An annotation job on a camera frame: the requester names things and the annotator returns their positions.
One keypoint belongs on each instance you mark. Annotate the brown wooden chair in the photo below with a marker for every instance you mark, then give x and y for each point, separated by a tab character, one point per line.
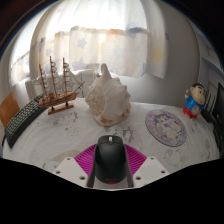
8	108

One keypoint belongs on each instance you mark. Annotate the white printed tablecloth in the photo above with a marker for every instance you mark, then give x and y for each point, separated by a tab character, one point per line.
66	133

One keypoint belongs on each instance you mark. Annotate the round purple printed mouse pad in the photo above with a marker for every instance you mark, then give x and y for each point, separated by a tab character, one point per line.
166	128

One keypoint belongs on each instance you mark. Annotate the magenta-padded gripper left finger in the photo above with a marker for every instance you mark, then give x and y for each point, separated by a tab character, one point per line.
83	160

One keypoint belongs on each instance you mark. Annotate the sheer white star-print curtain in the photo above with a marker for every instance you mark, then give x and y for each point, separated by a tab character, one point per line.
106	43

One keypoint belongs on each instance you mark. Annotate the large white conch shell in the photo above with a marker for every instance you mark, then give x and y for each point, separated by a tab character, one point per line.
108	100

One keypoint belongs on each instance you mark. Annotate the black computer mouse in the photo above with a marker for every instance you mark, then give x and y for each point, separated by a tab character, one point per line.
111	160

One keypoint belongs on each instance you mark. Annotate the white radiator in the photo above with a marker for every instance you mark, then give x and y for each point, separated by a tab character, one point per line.
85	78

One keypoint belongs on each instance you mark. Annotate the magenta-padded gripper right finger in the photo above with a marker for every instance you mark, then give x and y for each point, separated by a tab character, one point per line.
136	160

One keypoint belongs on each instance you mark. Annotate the black computer monitor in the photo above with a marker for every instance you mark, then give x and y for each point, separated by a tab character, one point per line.
220	106

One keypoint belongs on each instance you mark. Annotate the black router with antennas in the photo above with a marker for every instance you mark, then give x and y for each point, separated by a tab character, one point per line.
208	115

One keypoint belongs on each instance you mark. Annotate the wooden model sailing ship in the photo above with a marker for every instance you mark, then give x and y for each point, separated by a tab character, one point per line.
58	98

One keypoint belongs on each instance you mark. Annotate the cartoon boy figurine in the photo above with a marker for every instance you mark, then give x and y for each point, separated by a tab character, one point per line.
194	103

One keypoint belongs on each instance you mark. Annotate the black computer keyboard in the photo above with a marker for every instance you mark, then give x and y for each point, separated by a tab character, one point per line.
20	121

